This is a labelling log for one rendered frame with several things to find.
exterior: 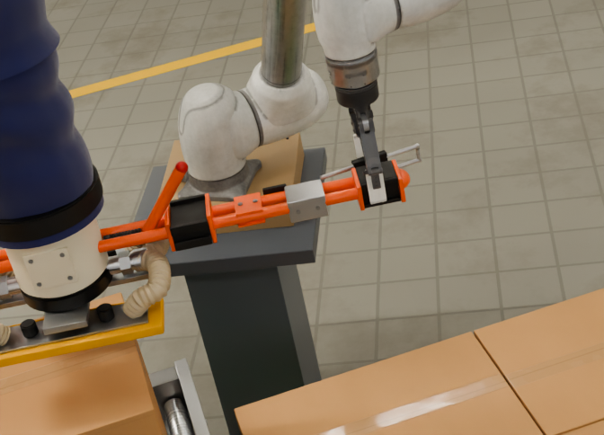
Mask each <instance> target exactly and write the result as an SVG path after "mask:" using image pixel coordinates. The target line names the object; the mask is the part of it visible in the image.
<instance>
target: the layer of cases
mask: <svg viewBox="0 0 604 435"><path fill-rule="evenodd" d="M234 412H235V417H236V421H237V424H238V428H239V430H240V434H241V435H604V289H599V290H596V291H593V292H591V293H588V294H585V295H582V296H578V297H574V298H571V299H568V300H565V301H563V302H560V303H557V304H554V305H552V306H547V307H544V308H541V309H538V310H536V311H532V312H529V313H526V314H524V315H519V316H516V317H513V318H511V319H508V320H505V321H502V322H499V323H497V324H492V325H488V326H486V327H483V328H480V329H477V330H474V334H473V333H472V332H469V333H464V334H461V335H459V336H456V337H453V338H450V339H447V340H444V341H441V342H436V343H433V344H431V345H428V346H425V347H422V348H420V349H417V350H414V351H409V352H406V353H404V354H401V355H397V356H394V357H392V358H389V359H386V360H381V361H379V362H376V363H373V364H370V365H367V366H365V367H362V368H357V369H354V370H351V371H348V372H345V373H342V374H340V375H337V376H334V377H329V378H327V379H324V380H321V381H318V382H315V383H313V384H309V385H306V386H302V387H299V388H296V389H293V390H290V391H288V392H285V393H282V394H279V395H275V396H272V397H269V398H266V399H262V400H260V401H257V402H254V403H251V404H247V405H244V406H241V407H238V408H235V409H234Z"/></svg>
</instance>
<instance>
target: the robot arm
mask: <svg viewBox="0 0 604 435"><path fill-rule="evenodd" d="M461 1H462V0H312V7H313V16H314V23H315V30H316V34H317V37H318V40H319V42H320V43H321V45H322V47H323V50H324V58H325V62H326V65H327V70H328V72H329V74H330V76H329V78H331V81H332V82H331V84H332V85H334V87H335V92H336V98H337V102H338V103H339V104H340V105H341V106H343V107H345V108H348V111H349V114H350V116H351V125H352V126H353V132H354V135H353V137H354V143H355V148H356V154H357V158H360V157H363V156H364V160H365V165H366V168H367V170H365V171H363V175H365V174H366V180H367V185H368V190H369V200H370V204H376V203H379V202H384V201H387V199H386V189H385V184H384V177H383V168H382V167H381V163H380V158H379V153H378V145H377V141H376V136H375V126H374V122H373V117H374V116H373V111H372V110H371V109H370V104H371V103H373V102H375V101H376V100H377V98H378V96H379V91H378V80H377V78H378V76H379V73H380V71H379V64H378V50H377V47H376V42H377V41H379V40H380V39H382V38H383V37H384V36H386V35H387V34H388V33H390V32H391V31H395V30H399V29H402V28H405V27H411V26H414V25H416V24H419V23H422V22H427V21H428V20H431V19H433V18H435V17H438V16H440V15H442V14H444V13H446V12H448V11H449V10H451V9H452V8H454V7H455V6H457V5H458V4H459V3H460V2H461ZM305 19H306V0H263V2H262V61H261V62H260V63H259V64H258V65H257V66H256V67H255V68H254V70H253V73H252V75H251V77H250V79H249V81H248V82H247V85H246V87H245V88H243V89H240V90H238V91H232V90H231V89H230V88H228V87H227V86H224V85H222V84H217V83H205V84H198V85H196V86H194V87H192V88H191V89H190V90H189V91H188V92H187V93H186V94H185V95H184V96H183V98H182V101H181V105H180V109H179V114H178V131H179V139H180V143H181V148H182V154H183V158H184V161H185V163H187V165H188V171H187V172H186V174H185V175H184V177H183V178H182V182H186V183H185V185H184V187H183V188H182V189H181V190H180V191H179V192H178V199H182V198H187V197H191V196H196V195H201V194H206V193H208V194H209V197H210V201H224V202H232V201H234V197H239V196H244V195H246V193H247V192H248V190H249V187H250V185H251V183H252V181H253V178H254V176H255V174H256V173H257V171H258V170H259V169H260V168H261V167H262V162H261V160H259V159H247V160H246V157H247V156H248V155H250V154H251V153H252V152H253V151H254V150H255V149H256V148H257V147H259V146H263V145H267V144H270V143H273V142H276V141H279V140H282V139H283V138H288V137H290V136H292V135H295V134H297V133H298V132H300V131H302V130H304V129H307V128H309V127H310V126H312V125H313V124H314V123H316V122H317V121H318V120H319V119H320V118H321V117H322V116H323V114H324V113H325V111H326V108H327V105H328V101H329V97H328V91H327V88H326V85H325V83H324V81H323V79H322V78H321V77H320V75H319V74H317V72H315V71H313V70H311V69H309V68H307V67H306V65H305V64H303V63H302V57H303V45H304V31H305ZM355 133H356V134H355Z"/></svg>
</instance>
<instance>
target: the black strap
mask: <svg viewBox="0 0 604 435"><path fill-rule="evenodd" d="M102 194H103V189H102V183H101V180H100V177H99V174H98V171H97V169H96V167H95V166H94V165H93V183H92V185H91V186H90V187H89V188H88V189H87V190H86V191H85V192H84V193H83V194H82V195H81V196H80V197H79V198H77V199H76V200H74V201H72V202H70V203H68V204H66V205H64V206H62V207H59V208H57V209H53V210H51V211H49V212H45V213H42V214H39V215H33V216H28V217H20V218H14V219H0V241H3V242H16V243H17V242H28V241H33V240H38V239H41V238H45V237H48V236H51V235H55V234H58V233H60V232H62V231H65V230H67V229H69V228H70V227H72V226H74V225H76V224H77V223H79V222H81V221H82V220H83V219H85V218H86V217H87V216H89V215H90V214H91V213H92V212H93V211H94V209H95V208H96V207H97V206H98V204H99V203H100V201H101V199H102Z"/></svg>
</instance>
